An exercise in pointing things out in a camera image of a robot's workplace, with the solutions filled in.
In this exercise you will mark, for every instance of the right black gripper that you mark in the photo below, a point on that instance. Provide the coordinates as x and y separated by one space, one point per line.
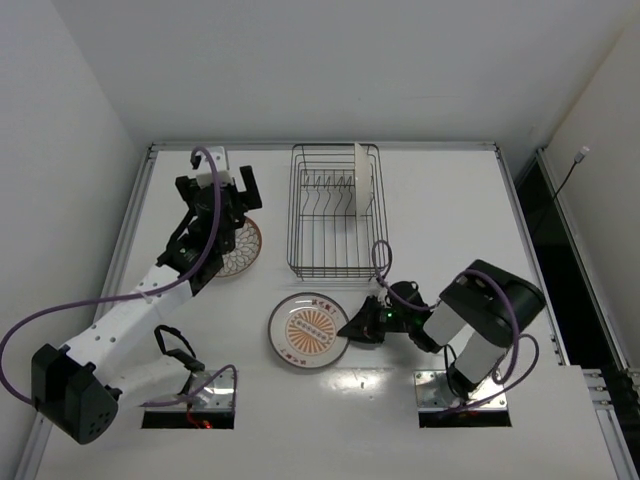
373 317

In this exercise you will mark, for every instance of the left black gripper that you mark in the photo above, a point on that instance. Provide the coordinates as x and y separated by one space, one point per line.
245 195

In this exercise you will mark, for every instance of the floral orange-rim plate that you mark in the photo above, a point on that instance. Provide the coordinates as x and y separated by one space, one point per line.
362 180
248 245

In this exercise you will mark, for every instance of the sunburst pattern grey-rim plate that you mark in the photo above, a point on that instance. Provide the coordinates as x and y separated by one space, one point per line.
303 331

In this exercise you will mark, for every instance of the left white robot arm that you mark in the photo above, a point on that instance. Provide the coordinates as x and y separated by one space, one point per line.
80 386

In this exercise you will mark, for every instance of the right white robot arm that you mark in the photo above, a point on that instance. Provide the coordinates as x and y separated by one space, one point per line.
495 304

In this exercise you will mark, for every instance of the grey wire dish rack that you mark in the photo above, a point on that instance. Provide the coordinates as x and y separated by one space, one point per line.
326 240

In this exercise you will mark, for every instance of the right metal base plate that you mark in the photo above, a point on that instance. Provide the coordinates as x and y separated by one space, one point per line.
433 394

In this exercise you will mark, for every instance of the metal base plate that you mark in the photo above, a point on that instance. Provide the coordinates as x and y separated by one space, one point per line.
433 394
217 397

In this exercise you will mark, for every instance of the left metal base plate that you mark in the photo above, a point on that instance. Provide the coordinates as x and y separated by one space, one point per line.
217 397

